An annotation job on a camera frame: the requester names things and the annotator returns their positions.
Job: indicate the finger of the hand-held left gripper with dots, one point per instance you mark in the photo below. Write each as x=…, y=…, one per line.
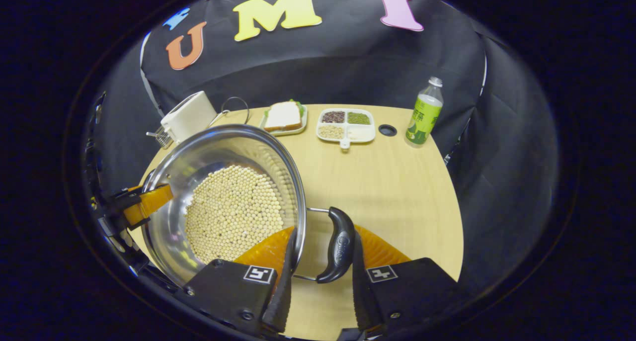
x=149, y=204

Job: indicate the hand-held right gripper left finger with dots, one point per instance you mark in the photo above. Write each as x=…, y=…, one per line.
x=284, y=291

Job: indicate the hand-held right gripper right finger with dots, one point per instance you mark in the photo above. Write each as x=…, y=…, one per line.
x=358, y=291

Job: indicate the pile of soybeans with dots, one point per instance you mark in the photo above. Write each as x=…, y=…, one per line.
x=233, y=212

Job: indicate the stainless steel pot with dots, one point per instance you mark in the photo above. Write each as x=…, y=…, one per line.
x=223, y=147

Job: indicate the white toaster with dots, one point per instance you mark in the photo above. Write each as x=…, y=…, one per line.
x=191, y=116

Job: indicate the white divided snack tray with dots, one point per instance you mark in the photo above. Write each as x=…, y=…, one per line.
x=365, y=133

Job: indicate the sandwich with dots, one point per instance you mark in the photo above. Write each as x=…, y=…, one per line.
x=283, y=116

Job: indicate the white sandwich plate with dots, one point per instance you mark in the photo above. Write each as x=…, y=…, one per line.
x=298, y=128

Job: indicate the green drink bottle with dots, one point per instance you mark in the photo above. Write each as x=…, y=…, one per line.
x=422, y=117

